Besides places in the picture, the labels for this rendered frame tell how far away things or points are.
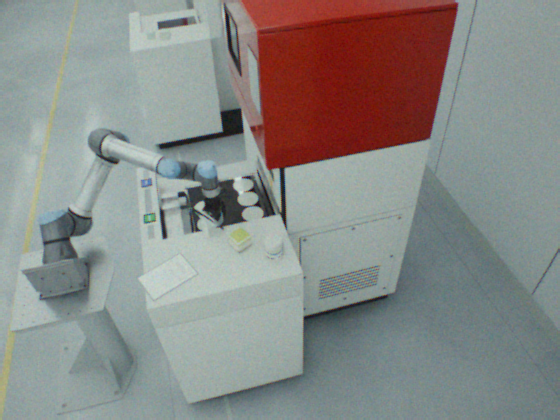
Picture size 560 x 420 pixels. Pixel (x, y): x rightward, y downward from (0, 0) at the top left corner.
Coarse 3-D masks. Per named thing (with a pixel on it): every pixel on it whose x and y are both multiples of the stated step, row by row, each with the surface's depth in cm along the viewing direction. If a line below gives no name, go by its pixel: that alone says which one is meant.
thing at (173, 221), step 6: (162, 204) 224; (168, 216) 218; (174, 216) 217; (180, 216) 217; (168, 222) 215; (174, 222) 214; (180, 222) 214; (168, 228) 212; (174, 228) 212; (180, 228) 211; (168, 234) 209; (174, 234) 209; (180, 234) 209
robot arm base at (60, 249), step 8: (56, 240) 188; (64, 240) 190; (48, 248) 187; (56, 248) 187; (64, 248) 189; (72, 248) 192; (48, 256) 186; (56, 256) 186; (64, 256) 187; (72, 256) 190
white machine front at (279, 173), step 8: (248, 128) 246; (248, 136) 253; (248, 144) 259; (256, 152) 236; (264, 168) 221; (280, 168) 186; (280, 176) 188; (280, 184) 191; (280, 192) 194; (280, 200) 198; (280, 208) 201
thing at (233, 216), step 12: (228, 180) 232; (252, 180) 231; (192, 192) 227; (228, 192) 225; (240, 192) 225; (192, 204) 220; (228, 204) 219; (228, 216) 213; (240, 216) 213; (264, 216) 212
